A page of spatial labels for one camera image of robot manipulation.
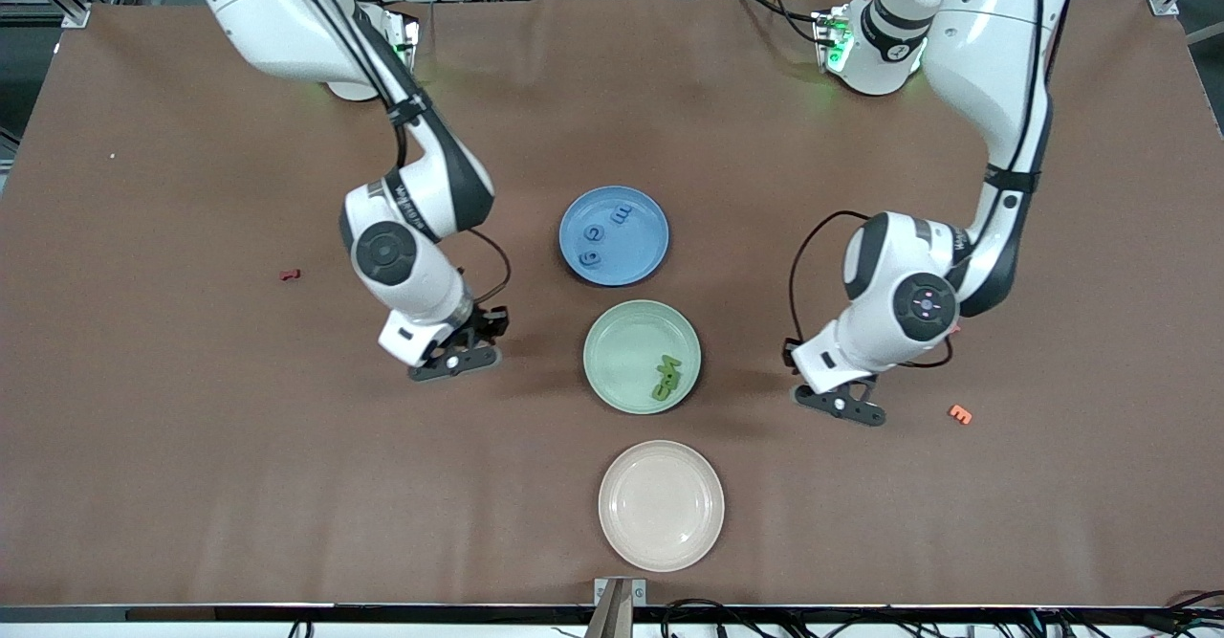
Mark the pale green round plate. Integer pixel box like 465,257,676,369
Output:
582,299,703,416

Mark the blue round plate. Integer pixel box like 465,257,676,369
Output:
558,186,670,287

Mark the beige round plate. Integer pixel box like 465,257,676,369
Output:
598,440,726,573

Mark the brown table cover mat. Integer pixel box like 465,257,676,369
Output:
0,0,1224,610

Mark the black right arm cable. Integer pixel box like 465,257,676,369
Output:
287,0,513,306

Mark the black cable tangle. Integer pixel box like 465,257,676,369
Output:
660,598,1224,638

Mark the grey metal bracket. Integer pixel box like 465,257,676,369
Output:
595,578,647,638

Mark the black table edge rail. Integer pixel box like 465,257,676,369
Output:
0,605,1224,626

